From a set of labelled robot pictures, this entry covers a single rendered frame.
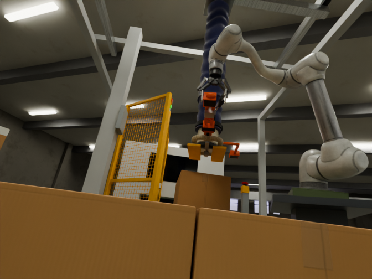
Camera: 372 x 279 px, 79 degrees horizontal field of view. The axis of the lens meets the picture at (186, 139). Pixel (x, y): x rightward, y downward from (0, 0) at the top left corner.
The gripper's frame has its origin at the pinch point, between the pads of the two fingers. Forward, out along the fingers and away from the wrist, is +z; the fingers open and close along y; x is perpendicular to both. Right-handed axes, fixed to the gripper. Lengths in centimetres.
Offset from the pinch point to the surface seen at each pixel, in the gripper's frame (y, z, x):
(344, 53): -244, -274, -234
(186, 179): 15, 34, -59
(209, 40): 7, -98, -49
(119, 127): 99, -26, -106
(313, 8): -103, -174, -69
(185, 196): 15, 47, -59
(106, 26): 160, -186, -114
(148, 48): 111, -199, -166
